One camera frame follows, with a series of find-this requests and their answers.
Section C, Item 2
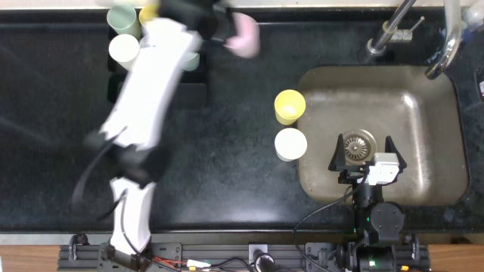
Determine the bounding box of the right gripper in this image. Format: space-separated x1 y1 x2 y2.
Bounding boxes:
327 133 408 185

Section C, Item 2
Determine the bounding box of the pink cup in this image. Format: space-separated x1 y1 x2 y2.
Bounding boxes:
222 11 262 60

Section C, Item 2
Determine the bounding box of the mounting rail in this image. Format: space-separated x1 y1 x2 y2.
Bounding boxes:
56 241 432 272

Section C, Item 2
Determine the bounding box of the steel sink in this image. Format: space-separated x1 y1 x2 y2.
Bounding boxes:
296 65 470 207

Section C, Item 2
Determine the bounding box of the black cable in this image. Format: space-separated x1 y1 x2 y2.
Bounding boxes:
70 126 141 258
293 165 370 266

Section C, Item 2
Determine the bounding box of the steel tap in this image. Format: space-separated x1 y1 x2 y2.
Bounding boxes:
365 0 464 81

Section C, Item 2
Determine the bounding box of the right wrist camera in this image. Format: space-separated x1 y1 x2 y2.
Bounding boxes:
367 152 401 187

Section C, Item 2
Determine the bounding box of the white cup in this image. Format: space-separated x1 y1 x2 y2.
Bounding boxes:
274 127 309 163
108 33 141 72

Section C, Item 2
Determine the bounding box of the black tray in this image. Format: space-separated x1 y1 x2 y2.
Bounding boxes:
107 22 209 109

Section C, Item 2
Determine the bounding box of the yellow cup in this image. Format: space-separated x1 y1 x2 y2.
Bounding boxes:
138 4 160 26
274 89 307 126

